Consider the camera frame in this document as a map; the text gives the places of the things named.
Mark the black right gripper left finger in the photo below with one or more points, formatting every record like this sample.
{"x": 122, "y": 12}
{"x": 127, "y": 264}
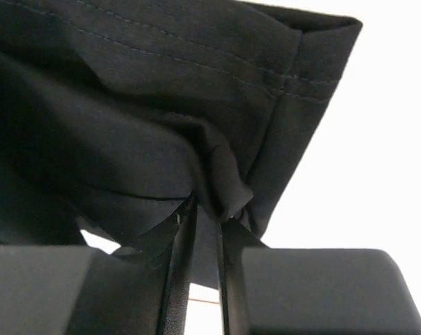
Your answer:
{"x": 142, "y": 289}

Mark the black skirt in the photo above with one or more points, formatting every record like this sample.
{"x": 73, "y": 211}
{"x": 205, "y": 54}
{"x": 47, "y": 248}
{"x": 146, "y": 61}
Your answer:
{"x": 124, "y": 108}

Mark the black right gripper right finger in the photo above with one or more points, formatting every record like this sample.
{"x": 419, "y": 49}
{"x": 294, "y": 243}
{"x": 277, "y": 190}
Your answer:
{"x": 267, "y": 290}

